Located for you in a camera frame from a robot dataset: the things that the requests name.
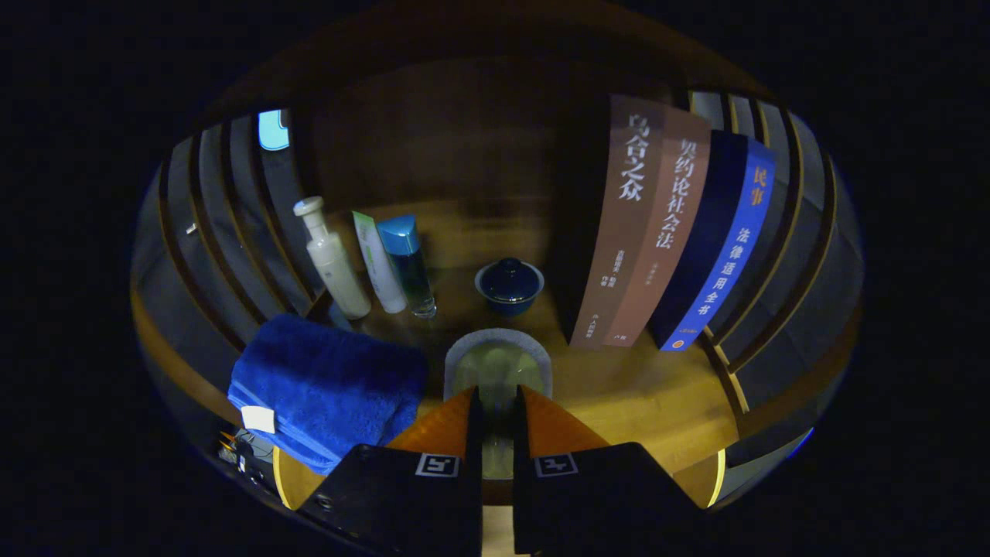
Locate reddish brown book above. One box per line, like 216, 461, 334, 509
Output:
603, 104, 712, 348

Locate floor cables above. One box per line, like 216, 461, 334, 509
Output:
219, 429, 273, 474

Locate folded blue towel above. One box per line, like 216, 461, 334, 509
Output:
227, 313, 430, 476

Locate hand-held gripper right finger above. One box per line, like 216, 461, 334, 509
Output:
512, 384, 708, 556

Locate green handled scrub brush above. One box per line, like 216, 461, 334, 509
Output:
443, 327, 553, 480

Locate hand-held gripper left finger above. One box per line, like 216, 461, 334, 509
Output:
296, 385, 484, 556

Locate blue lidded teacup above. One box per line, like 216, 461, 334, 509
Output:
474, 257, 545, 317

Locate wooden cabinet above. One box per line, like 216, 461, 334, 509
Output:
128, 0, 865, 511

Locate white green tube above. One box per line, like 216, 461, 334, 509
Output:
352, 210, 408, 314

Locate wooden countertop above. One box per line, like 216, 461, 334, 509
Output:
131, 201, 852, 511

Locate teal capped bottle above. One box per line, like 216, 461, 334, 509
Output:
376, 215, 438, 319

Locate blue book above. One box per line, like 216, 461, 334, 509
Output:
648, 130, 777, 353

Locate white pump bottle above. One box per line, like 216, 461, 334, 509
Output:
292, 196, 373, 320

